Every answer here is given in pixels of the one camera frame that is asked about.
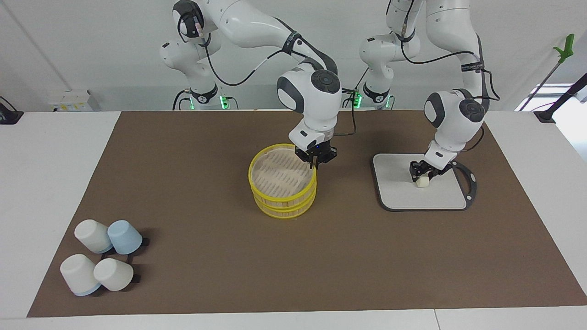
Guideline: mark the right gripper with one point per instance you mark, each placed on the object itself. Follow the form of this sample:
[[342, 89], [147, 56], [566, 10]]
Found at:
[[312, 135]]

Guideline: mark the white bottle top right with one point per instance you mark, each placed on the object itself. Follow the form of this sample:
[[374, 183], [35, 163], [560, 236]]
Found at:
[[78, 272]]

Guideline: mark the white steamed bun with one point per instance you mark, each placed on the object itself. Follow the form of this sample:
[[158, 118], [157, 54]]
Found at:
[[422, 182]]

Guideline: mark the black cup rack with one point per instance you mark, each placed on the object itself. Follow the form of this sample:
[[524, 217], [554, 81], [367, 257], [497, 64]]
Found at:
[[136, 278]]

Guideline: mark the white bottle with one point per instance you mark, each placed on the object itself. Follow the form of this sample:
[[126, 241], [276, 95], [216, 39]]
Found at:
[[91, 233], [113, 274], [78, 272]]

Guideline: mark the white bottle bottom right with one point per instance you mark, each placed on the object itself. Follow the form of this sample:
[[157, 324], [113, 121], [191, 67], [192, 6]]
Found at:
[[91, 233]]

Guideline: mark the yellow bamboo steamer tier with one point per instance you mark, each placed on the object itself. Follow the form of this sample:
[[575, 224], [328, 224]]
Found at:
[[280, 200], [282, 213]]

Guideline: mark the black stand pole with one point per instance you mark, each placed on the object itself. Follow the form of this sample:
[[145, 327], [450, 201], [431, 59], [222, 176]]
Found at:
[[545, 115]]

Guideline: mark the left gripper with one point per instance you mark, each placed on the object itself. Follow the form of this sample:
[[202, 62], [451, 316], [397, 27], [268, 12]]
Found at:
[[438, 156]]

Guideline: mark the white cutting board grey rim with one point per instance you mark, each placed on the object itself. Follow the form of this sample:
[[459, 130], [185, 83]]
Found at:
[[399, 192]]

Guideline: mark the white bottle top left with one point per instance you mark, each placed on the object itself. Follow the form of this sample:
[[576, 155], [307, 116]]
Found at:
[[113, 274]]

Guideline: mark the black clamp mount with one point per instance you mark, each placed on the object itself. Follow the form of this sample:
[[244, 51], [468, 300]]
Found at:
[[9, 117]]

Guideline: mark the light blue bottle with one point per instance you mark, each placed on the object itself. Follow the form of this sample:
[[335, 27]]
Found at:
[[124, 236]]

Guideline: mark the brown table mat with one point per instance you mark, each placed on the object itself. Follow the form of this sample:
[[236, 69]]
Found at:
[[206, 275]]

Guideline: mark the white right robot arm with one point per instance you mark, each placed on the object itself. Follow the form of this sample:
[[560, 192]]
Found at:
[[247, 23]]

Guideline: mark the white mesh steamer liner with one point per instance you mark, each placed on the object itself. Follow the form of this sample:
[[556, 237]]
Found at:
[[279, 176]]

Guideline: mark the white wall socket box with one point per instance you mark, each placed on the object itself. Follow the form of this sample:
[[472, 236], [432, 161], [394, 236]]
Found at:
[[73, 101]]

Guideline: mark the green tipped pole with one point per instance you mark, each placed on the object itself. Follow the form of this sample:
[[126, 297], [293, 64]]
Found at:
[[565, 50]]

